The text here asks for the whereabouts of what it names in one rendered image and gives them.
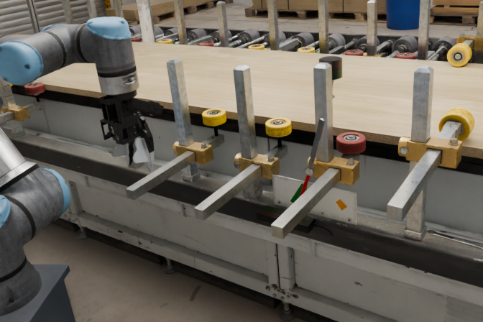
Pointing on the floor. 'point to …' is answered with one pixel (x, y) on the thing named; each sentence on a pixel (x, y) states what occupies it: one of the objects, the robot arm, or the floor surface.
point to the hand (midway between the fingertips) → (141, 163)
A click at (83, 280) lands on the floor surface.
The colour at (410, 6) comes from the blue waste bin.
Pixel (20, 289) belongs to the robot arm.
